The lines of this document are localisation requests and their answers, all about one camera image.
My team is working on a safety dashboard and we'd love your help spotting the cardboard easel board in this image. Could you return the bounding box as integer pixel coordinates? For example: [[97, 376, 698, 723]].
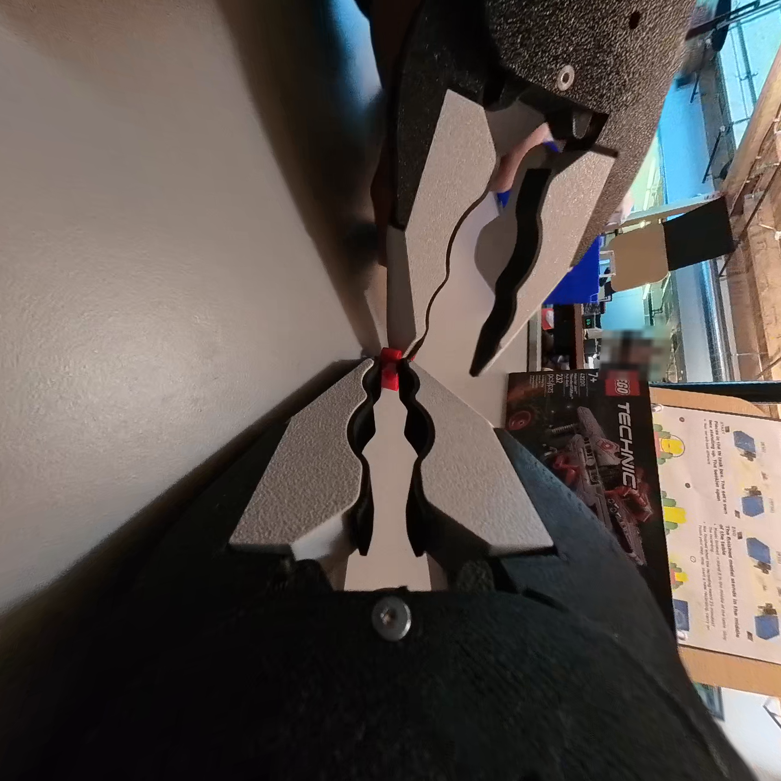
[[647, 386, 781, 698], [607, 195, 737, 292]]

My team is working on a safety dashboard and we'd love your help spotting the black stand pole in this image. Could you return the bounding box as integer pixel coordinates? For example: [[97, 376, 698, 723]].
[[650, 380, 781, 404]]

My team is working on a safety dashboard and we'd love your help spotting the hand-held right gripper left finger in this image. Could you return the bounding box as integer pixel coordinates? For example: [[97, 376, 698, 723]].
[[227, 357, 383, 559]]

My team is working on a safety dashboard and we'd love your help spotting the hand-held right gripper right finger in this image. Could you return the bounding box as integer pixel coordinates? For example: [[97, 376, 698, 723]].
[[403, 359, 556, 559]]

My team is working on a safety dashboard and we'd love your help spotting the instruction poster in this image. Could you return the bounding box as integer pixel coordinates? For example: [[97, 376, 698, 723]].
[[652, 403, 781, 666]]

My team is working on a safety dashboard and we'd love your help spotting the blue plastic bin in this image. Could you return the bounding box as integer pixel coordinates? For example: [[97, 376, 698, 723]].
[[543, 235, 614, 306]]

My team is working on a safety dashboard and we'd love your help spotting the person's left hand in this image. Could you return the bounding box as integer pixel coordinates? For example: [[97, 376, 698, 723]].
[[497, 124, 554, 191]]

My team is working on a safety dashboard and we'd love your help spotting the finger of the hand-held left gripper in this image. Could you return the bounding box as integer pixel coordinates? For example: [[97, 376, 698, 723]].
[[469, 148, 618, 377], [384, 89, 498, 361]]

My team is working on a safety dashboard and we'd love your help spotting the red angled lego beam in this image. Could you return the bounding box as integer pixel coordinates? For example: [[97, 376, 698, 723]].
[[380, 348, 419, 391]]

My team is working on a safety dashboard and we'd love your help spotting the silver air duct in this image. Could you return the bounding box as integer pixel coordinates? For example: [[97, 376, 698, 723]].
[[702, 256, 734, 382]]

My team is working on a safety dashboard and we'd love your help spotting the black lego set box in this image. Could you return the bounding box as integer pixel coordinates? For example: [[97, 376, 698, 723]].
[[505, 369, 678, 632]]

